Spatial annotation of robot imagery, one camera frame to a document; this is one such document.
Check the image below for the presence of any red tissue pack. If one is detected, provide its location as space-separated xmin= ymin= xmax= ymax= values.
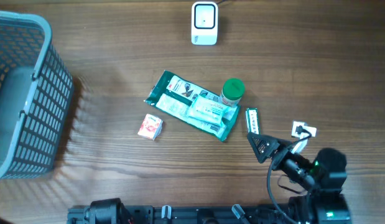
xmin=137 ymin=114 xmax=163 ymax=141

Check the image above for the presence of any white barcode scanner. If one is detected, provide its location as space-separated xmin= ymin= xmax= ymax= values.
xmin=191 ymin=1 xmax=218 ymax=45

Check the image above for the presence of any small green box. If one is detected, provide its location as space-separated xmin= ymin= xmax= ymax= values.
xmin=245 ymin=108 xmax=260 ymax=134

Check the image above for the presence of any large green 3M package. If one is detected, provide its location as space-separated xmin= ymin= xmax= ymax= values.
xmin=144 ymin=70 xmax=240 ymax=142

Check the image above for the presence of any green lid jar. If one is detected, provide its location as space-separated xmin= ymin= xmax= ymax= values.
xmin=220 ymin=78 xmax=245 ymax=106

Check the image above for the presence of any grey plastic basket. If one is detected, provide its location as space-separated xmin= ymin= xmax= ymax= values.
xmin=0 ymin=11 xmax=74 ymax=180

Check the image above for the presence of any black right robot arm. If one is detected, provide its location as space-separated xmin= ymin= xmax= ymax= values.
xmin=247 ymin=128 xmax=352 ymax=223

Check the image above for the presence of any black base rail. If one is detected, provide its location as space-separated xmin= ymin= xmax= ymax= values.
xmin=67 ymin=204 xmax=297 ymax=224

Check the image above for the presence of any light green wipes pack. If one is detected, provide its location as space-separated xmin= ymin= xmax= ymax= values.
xmin=188 ymin=96 xmax=231 ymax=127

